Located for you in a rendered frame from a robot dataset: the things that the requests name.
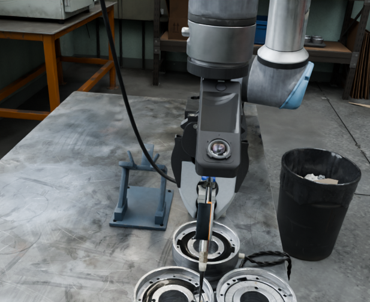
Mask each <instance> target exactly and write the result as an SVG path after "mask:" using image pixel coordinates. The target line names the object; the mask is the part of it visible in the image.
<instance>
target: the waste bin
mask: <svg viewBox="0 0 370 302"><path fill-rule="evenodd" d="M307 174H313V175H314V176H319V175H322V176H325V179H333V180H338V184H328V183H320V182H315V181H312V180H309V179H306V178H305V176H306V175H307ZM361 176H362V173H361V170H360V168H359V167H358V166H357V165H356V164H355V163H354V162H353V161H351V160H350V159H348V158H347V157H345V156H343V155H340V154H338V153H335V152H332V151H329V150H324V149H318V148H311V147H303V148H297V149H292V150H289V151H287V152H285V153H284V154H283V156H282V158H281V172H280V176H279V179H280V183H279V184H280V187H279V199H278V210H277V221H278V227H279V233H280V237H281V243H282V249H283V251H284V252H286V253H288V254H289V255H291V256H293V257H295V258H299V259H303V260H308V261H317V260H321V259H325V258H327V257H328V256H329V255H330V254H331V253H332V251H333V248H334V245H335V243H336V239H337V238H338V234H339V232H340V229H341V227H342V223H343V221H344V218H345V215H346V213H347V210H348V207H349V205H350V203H351V200H352V199H353V195H354V193H355V191H356V188H357V185H358V183H359V181H360V179H361Z"/></svg>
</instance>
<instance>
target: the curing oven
mask: <svg viewBox="0 0 370 302"><path fill-rule="evenodd" d="M94 1H95V0H0V16H17V17H35V18H45V19H58V24H64V19H66V18H69V17H71V16H73V15H75V14H78V13H81V12H82V11H84V12H86V13H88V12H89V9H91V8H94V7H95V5H94Z"/></svg>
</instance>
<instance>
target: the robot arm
mask: <svg viewBox="0 0 370 302"><path fill-rule="evenodd" d="M310 5H311V0H270V4H269V14H268V20H267V31H266V42H265V45H263V46H262V47H260V48H259V50H258V53H257V55H253V48H254V38H255V29H256V19H257V10H258V0H189V1H188V26H189V28H185V27H184V28H182V35H183V36H185V37H189V38H188V40H187V46H186V53H187V55H188V59H187V71H188V72H189V73H191V74H194V75H195V76H199V77H201V83H200V95H188V99H187V102H186V107H185V120H184V121H182V122H181V128H182V129H183V134H182V135H178V134H176V135H175V145H174V147H173V151H172V157H171V166H172V171H173V174H174V177H175V181H176V184H177V187H178V188H179V192H180V195H181V197H182V200H183V202H184V205H185V207H186V209H187V210H188V212H189V213H190V215H191V216H192V217H193V218H197V210H198V208H197V206H198V202H197V198H198V192H199V188H198V185H197V184H198V183H199V182H200V180H201V177H202V176H206V177H215V181H216V183H217V185H218V187H217V189H216V191H215V199H216V201H215V204H214V213H213V214H214V216H213V219H214V220H217V219H218V218H219V217H220V216H221V215H222V214H223V213H224V212H225V211H226V210H227V209H228V207H229V205H230V204H231V202H232V201H233V198H234V197H235V195H236V193H237V192H238V190H239V188H240V186H241V184H242V182H243V181H244V179H245V177H246V174H247V172H248V168H249V156H248V146H249V142H248V140H246V137H247V132H248V128H247V124H246V119H245V113H244V110H243V107H244V102H249V103H253V104H260V105H266V106H271V107H278V108H279V109H282V108H285V109H290V110H295V109H297V108H299V107H300V105H301V103H302V100H303V96H304V94H305V91H306V87H307V85H308V82H309V78H310V76H311V73H312V69H313V67H314V64H313V63H311V62H308V58H309V53H308V52H307V51H306V50H305V48H304V47H303V45H304V41H305V34H306V27H307V22H308V16H309V9H310ZM197 99H199V100H197Z"/></svg>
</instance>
